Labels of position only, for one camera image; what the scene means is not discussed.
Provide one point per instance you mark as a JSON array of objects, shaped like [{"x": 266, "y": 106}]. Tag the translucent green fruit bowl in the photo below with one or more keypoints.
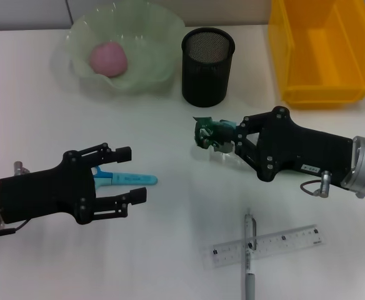
[{"x": 151, "y": 56}]

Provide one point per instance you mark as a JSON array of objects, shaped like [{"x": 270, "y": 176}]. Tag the black mesh pen holder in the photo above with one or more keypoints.
[{"x": 206, "y": 78}]

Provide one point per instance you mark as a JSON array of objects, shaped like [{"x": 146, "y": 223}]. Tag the pink peach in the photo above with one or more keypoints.
[{"x": 109, "y": 61}]

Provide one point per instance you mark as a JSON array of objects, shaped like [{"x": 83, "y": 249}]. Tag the blue capped scissors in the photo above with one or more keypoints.
[{"x": 135, "y": 178}]

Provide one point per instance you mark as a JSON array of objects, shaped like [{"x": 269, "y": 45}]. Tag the transparent plastic ruler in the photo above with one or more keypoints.
[{"x": 279, "y": 245}]

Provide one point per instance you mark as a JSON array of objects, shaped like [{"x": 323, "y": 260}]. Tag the green plastic wrapper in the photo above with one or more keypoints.
[{"x": 206, "y": 131}]

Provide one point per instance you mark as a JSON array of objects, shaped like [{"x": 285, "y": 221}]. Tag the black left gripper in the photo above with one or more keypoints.
[{"x": 45, "y": 193}]

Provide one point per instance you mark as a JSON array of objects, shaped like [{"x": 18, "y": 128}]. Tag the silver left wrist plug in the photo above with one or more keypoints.
[{"x": 20, "y": 167}]

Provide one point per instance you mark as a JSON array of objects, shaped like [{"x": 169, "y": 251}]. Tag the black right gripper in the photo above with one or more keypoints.
[{"x": 310, "y": 147}]

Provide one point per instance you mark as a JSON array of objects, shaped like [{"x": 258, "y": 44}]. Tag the grey clear pen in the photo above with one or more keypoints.
[{"x": 249, "y": 281}]

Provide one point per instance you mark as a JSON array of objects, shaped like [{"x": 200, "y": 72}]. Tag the yellow plastic bin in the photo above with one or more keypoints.
[{"x": 326, "y": 62}]

